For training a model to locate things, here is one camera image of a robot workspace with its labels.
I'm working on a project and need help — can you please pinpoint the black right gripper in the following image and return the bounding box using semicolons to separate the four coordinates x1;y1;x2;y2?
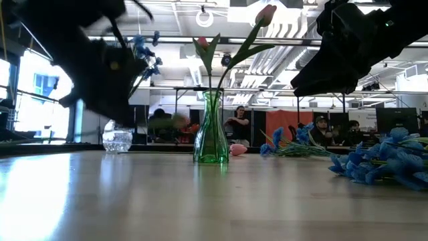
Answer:
290;1;389;98

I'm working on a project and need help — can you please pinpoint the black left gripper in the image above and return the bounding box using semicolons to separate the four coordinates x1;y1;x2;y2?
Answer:
49;39;148;128

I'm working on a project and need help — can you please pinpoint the clear glass vase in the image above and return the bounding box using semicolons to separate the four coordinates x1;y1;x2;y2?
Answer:
102;118;134;155

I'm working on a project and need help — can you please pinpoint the green glass vase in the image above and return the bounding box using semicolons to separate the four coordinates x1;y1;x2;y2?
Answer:
193;90;230;165

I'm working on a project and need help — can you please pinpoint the black track spotlight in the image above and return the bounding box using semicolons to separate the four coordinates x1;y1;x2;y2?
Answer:
362;81;381;92

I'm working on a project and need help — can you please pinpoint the person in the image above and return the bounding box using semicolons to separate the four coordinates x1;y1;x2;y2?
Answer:
345;119;364;145
310;115;336;147
148;108;175;144
224;105;251;147

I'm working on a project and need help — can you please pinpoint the orange partition screen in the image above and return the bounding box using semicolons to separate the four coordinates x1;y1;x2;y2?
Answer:
265;109;314;147

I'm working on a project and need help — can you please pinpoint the white ceiling light strip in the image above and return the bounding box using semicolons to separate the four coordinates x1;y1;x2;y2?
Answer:
86;35;428;48

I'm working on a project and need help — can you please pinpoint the black office monitor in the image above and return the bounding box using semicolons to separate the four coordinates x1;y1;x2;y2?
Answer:
376;106;419;135

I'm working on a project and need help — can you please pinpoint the black ceiling spotlight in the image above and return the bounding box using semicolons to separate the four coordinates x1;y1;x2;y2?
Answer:
220;52;233;68

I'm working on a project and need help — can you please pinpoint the white ring light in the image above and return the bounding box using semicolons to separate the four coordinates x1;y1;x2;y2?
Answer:
195;9;215;29

